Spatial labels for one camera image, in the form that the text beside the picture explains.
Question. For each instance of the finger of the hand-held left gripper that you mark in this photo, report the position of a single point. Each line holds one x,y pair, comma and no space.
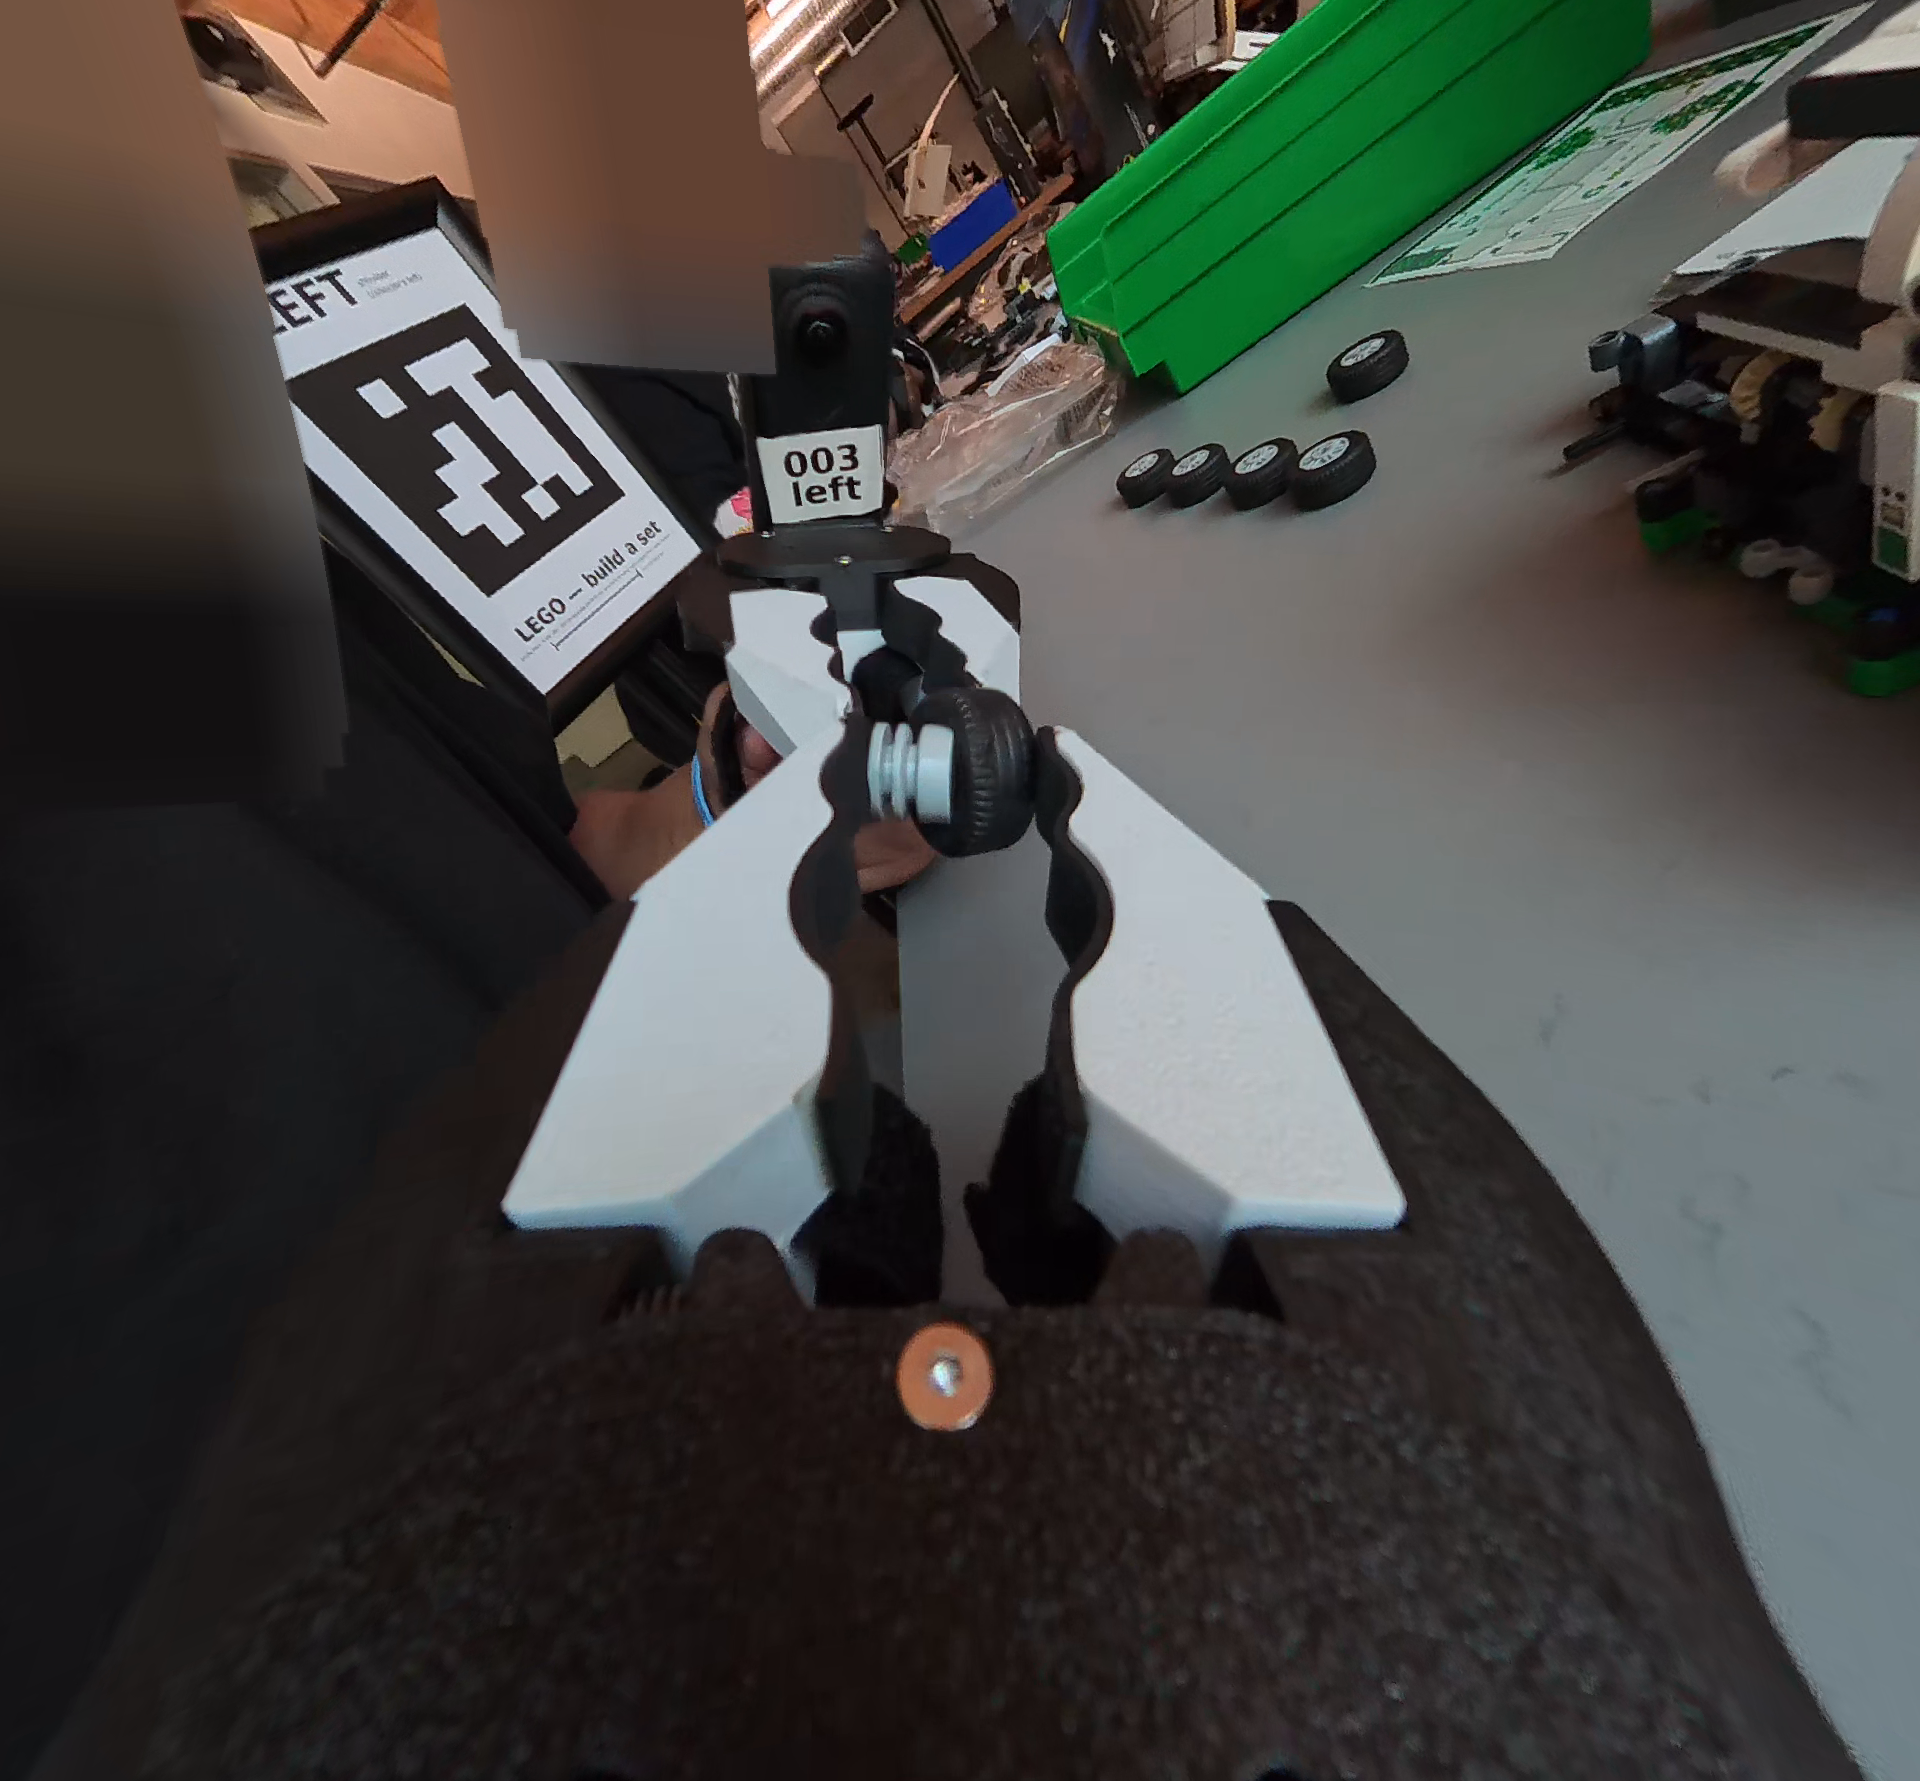
975,626
787,672

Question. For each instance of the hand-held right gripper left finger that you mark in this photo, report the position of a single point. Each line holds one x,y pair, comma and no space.
675,1046

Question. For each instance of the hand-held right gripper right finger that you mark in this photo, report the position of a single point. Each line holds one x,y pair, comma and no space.
1214,1046

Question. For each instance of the black lego wheel grey hub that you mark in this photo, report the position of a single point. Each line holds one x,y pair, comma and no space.
975,769

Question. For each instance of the white lego truck model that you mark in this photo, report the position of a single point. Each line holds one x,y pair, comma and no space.
1770,372

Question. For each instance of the person's left forearm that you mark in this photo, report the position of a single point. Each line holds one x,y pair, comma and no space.
637,844

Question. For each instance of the black lego wheel white hub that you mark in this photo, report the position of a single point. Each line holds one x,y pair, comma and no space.
1334,470
1200,476
1150,479
1262,474
1368,367

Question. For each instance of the person's left hand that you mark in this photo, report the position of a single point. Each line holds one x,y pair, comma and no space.
737,747

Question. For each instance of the blue wristband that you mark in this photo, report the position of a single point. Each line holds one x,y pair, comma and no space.
705,792

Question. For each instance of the clear plastic bag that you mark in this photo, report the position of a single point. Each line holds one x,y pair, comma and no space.
1005,438

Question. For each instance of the blue box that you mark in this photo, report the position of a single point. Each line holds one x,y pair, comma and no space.
982,226

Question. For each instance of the black pole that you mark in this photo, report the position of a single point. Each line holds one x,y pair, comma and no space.
937,26

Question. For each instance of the black framed marker sign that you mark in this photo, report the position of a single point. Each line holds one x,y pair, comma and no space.
464,461

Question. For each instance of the green plastic bin stack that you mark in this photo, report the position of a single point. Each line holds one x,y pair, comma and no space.
1319,131

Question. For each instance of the green printed sheet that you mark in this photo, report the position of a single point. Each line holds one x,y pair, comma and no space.
1620,147

